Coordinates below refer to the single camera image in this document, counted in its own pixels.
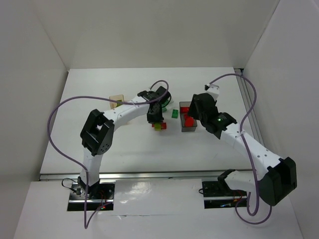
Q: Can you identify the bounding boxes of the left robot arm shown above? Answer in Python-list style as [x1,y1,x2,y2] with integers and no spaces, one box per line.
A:
[78,86,171,197]

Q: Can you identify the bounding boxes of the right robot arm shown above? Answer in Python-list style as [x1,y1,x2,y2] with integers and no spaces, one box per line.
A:
[188,93,297,206]

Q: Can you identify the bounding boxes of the red legos in grey bin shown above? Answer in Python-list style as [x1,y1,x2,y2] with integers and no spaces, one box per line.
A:
[180,107,195,128]

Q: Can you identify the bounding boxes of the lime lego on stack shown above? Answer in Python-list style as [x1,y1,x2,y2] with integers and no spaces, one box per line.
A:
[154,123,162,131]

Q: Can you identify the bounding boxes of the red curved lego brick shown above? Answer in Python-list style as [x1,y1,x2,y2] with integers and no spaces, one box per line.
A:
[152,122,167,130]

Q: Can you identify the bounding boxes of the clear transparent container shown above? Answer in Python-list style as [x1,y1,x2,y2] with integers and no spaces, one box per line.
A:
[161,98,173,113]

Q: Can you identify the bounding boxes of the green sloped lego brick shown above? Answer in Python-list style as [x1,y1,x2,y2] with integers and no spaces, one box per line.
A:
[171,109,179,119]

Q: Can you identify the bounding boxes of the grey transparent container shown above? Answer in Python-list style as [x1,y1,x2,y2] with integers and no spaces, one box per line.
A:
[179,102,197,132]

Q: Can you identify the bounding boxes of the orange transparent container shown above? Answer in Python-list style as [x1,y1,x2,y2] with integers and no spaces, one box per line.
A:
[109,94,125,109]

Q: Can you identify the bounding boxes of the aluminium rail right side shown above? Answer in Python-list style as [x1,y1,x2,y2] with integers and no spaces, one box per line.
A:
[236,76,264,146]

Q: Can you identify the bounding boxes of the aluminium rail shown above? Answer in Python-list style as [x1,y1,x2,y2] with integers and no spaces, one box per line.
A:
[236,76,264,146]
[39,170,225,181]

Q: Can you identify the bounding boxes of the aluminium rail front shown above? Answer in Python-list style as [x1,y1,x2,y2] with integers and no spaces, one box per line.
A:
[39,170,225,181]

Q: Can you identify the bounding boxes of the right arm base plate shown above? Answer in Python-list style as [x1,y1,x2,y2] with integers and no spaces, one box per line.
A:
[198,181,247,209]

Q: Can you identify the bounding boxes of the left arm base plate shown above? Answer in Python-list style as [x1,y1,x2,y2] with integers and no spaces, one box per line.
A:
[61,178,115,212]

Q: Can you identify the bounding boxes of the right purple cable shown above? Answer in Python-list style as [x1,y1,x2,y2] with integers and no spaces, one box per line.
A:
[204,74,273,225]

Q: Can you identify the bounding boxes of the purple cable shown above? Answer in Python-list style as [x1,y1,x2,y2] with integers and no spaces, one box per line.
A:
[47,80,169,229]
[204,74,273,225]

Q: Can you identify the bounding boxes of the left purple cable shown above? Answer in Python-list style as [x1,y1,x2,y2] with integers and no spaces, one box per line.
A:
[47,80,169,229]

